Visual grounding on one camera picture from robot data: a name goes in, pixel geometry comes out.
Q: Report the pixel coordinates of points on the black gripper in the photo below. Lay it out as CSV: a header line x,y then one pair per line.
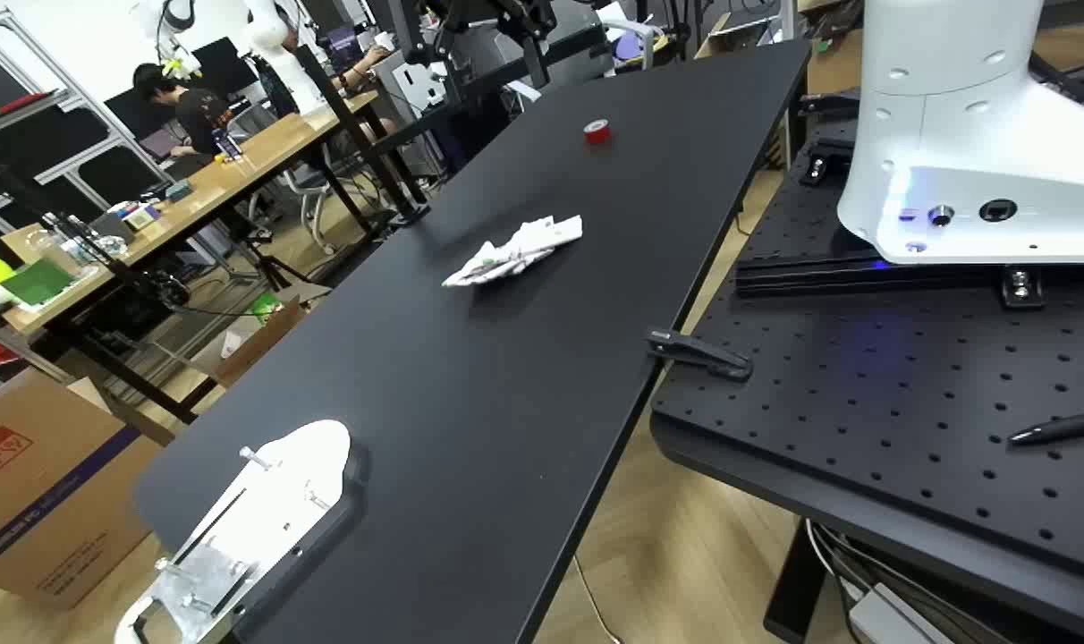
x,y
498,14

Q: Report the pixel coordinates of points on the white patterned cloth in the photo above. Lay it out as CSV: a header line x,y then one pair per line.
x,y
507,256

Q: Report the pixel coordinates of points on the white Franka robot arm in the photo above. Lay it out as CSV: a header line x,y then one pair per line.
x,y
944,120

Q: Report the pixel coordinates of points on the seated person in black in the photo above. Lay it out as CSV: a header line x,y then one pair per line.
x,y
188,113

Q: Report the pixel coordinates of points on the red and white tape roll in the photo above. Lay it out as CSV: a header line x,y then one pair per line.
x,y
600,133

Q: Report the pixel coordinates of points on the long wooden desk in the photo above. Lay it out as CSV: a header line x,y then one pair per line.
x,y
255,146

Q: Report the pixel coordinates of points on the grey metal shelf rack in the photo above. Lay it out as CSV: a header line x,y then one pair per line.
x,y
42,155

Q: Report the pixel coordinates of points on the green flat board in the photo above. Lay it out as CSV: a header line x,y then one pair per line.
x,y
37,284

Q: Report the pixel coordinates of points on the black perforated breadboard table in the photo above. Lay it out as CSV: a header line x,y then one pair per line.
x,y
919,393

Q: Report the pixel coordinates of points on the large cardboard box red label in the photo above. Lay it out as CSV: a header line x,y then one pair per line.
x,y
50,502

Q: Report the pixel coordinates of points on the black pen tool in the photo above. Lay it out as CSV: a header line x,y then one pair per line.
x,y
1061,428

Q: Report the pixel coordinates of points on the grey power strip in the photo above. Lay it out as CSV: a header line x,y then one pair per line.
x,y
891,614

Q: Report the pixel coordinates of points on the black aluminium rail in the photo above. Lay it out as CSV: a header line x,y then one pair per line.
x,y
803,278

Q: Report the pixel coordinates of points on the silver bolt bracket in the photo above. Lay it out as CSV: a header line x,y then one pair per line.
x,y
1022,288

